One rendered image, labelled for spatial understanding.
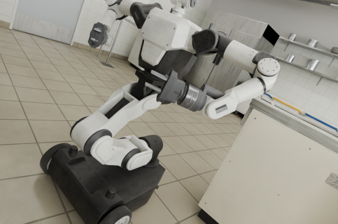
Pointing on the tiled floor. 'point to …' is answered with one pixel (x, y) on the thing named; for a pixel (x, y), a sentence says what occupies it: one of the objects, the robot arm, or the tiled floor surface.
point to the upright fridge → (267, 47)
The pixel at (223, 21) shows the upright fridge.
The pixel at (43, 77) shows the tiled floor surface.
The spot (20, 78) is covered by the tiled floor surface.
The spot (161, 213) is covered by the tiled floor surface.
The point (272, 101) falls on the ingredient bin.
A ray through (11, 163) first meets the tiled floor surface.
